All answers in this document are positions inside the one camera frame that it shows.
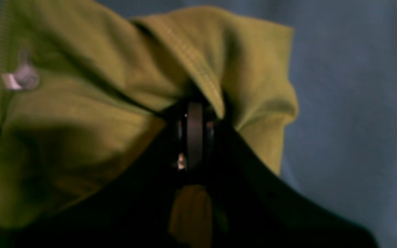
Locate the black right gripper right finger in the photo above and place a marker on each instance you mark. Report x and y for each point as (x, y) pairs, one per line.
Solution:
(252, 207)

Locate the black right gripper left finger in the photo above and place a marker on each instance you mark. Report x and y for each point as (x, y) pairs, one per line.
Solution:
(132, 211)

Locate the olive green t-shirt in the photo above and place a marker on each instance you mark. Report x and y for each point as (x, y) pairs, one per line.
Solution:
(82, 91)

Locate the blue table cloth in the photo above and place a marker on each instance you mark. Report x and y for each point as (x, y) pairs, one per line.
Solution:
(342, 150)

